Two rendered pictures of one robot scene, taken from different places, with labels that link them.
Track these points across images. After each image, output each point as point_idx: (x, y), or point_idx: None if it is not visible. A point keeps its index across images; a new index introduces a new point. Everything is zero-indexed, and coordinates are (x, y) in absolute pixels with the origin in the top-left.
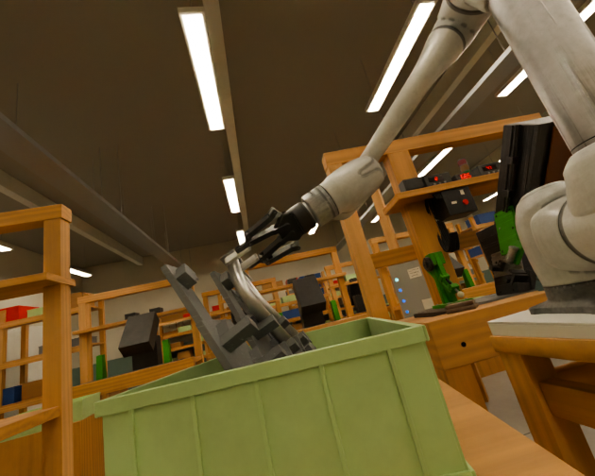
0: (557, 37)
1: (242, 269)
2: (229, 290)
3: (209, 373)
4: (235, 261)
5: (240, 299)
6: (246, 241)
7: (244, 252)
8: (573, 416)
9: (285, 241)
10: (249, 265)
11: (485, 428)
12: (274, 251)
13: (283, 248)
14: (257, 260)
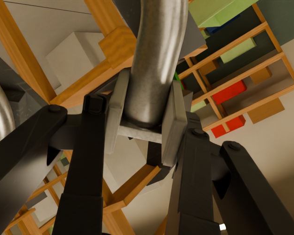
0: None
1: (127, 79)
2: (132, 12)
3: None
4: (162, 96)
5: (17, 84)
6: (211, 142)
7: (181, 107)
8: None
9: (70, 220)
10: (118, 87)
11: None
12: (73, 151)
13: (0, 214)
14: (115, 103)
